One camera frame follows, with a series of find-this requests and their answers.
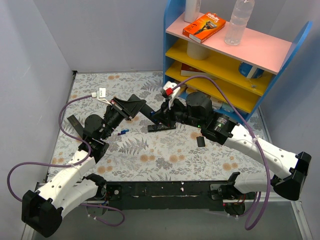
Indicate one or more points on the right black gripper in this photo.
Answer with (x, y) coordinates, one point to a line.
(164, 114)

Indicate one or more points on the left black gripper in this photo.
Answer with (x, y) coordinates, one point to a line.
(121, 109)

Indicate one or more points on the small black battery door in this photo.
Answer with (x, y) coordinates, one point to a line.
(200, 141)

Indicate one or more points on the black remote control body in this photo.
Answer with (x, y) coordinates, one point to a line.
(147, 111)

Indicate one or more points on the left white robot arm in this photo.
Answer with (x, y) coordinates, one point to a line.
(44, 209)

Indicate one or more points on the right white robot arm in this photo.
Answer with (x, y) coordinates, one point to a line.
(288, 170)

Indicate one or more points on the black remote with buttons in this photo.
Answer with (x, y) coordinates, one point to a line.
(159, 127)

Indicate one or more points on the floral table mat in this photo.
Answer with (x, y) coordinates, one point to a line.
(139, 155)

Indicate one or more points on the white tissue pack right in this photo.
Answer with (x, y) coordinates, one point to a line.
(216, 103)

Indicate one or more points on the red white book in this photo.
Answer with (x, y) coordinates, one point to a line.
(189, 71)

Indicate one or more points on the light blue tissue pack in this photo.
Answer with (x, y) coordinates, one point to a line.
(226, 107)

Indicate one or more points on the black battery cover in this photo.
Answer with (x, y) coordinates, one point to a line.
(76, 125)

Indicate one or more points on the white paper roll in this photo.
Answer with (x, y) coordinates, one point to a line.
(197, 52)

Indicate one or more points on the blue shelf unit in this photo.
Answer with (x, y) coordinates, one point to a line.
(269, 53)

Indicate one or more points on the orange razor box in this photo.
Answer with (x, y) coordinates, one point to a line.
(204, 27)

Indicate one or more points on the white bottle on shelf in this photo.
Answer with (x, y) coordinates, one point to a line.
(192, 10)

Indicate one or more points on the clear plastic bottle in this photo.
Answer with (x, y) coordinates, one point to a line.
(238, 22)

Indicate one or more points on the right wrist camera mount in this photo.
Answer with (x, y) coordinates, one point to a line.
(170, 91)

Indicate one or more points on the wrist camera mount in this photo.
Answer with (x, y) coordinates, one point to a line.
(100, 95)
(170, 91)

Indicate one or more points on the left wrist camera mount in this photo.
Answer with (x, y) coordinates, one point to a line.
(100, 95)

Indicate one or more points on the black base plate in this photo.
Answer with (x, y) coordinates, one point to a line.
(172, 195)

